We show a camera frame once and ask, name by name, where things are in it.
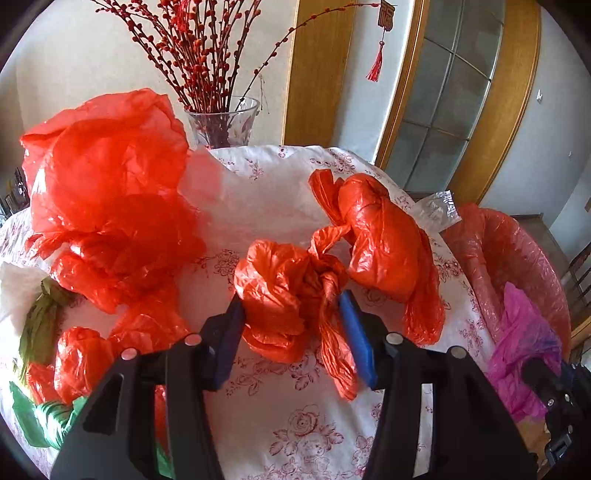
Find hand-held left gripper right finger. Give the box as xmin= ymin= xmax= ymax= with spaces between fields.
xmin=338 ymin=292 xmax=539 ymax=480

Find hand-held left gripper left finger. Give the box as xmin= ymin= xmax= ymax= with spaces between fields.
xmin=50 ymin=293 xmax=245 ymax=480

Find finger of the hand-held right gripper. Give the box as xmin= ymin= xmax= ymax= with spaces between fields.
xmin=521 ymin=359 xmax=561 ymax=409
xmin=561 ymin=362 xmax=590 ymax=398

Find magenta plastic bag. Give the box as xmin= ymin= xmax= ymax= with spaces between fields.
xmin=487 ymin=281 xmax=564 ymax=423

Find knotted red plastic bag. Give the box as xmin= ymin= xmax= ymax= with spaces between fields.
xmin=234 ymin=226 xmax=361 ymax=402
xmin=308 ymin=169 xmax=446 ymax=347

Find bin with red liner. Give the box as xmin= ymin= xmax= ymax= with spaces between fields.
xmin=441 ymin=203 xmax=573 ymax=416

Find small red plastic bag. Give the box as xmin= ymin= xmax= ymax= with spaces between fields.
xmin=25 ymin=315 xmax=191 ymax=408

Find olive green plastic bag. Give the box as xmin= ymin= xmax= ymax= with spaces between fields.
xmin=18 ymin=277 xmax=77 ymax=384

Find large red plastic bag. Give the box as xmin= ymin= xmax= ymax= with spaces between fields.
xmin=21 ymin=89 xmax=225 ymax=319

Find white plastic bag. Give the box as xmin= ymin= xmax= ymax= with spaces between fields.
xmin=0 ymin=262 xmax=70 ymax=352

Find clear plastic wrapper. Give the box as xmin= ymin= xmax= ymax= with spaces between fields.
xmin=411 ymin=189 xmax=462 ymax=232

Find glass vase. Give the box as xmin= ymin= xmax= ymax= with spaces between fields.
xmin=185 ymin=96 xmax=260 ymax=149

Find frosted glass sliding door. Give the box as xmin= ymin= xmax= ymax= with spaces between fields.
xmin=397 ymin=0 xmax=506 ymax=192

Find red berry branches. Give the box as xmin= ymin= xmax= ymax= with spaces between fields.
xmin=90 ymin=0 xmax=324 ymax=114

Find wooden door frame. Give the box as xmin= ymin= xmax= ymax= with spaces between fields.
xmin=374 ymin=0 xmax=542 ymax=206

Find wooden wall trim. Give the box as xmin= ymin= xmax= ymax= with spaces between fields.
xmin=281 ymin=0 xmax=356 ymax=148

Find red tassel wall ornament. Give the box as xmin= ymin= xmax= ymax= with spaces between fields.
xmin=366 ymin=0 xmax=398 ymax=83

